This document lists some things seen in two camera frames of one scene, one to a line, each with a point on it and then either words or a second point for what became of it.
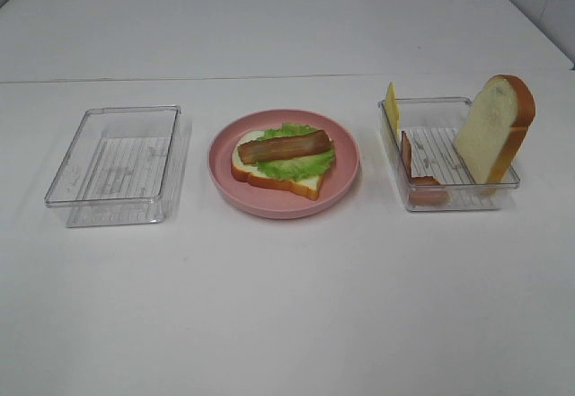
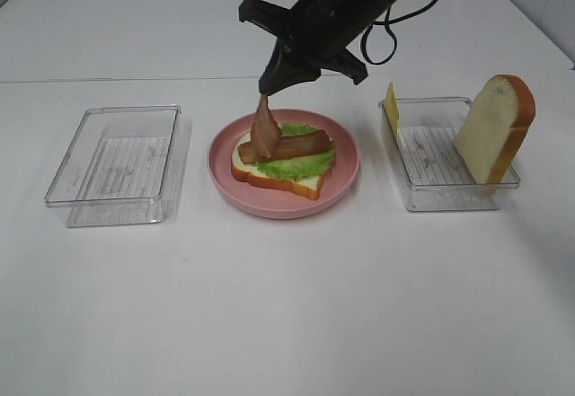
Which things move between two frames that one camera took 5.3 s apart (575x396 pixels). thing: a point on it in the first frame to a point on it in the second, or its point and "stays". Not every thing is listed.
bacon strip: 285,146 stays
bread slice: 493,132 stays
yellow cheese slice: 391,105 stays
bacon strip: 424,191 to 265,134
